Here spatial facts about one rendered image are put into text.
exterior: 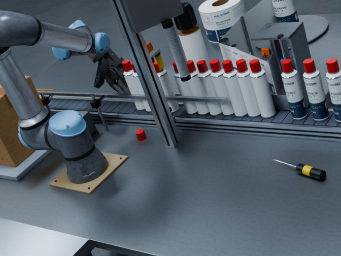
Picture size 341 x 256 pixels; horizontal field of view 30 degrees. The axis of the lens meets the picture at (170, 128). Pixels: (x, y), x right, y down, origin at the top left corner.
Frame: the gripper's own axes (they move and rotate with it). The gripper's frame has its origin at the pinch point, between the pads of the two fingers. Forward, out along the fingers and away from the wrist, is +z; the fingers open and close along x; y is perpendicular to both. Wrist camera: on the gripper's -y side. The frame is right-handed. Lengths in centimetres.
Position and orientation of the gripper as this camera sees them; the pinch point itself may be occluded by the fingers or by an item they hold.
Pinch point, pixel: (130, 96)
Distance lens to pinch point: 249.0
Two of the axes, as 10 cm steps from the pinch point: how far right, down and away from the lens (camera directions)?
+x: -5.3, 3.6, 7.7
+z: 6.6, 7.5, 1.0
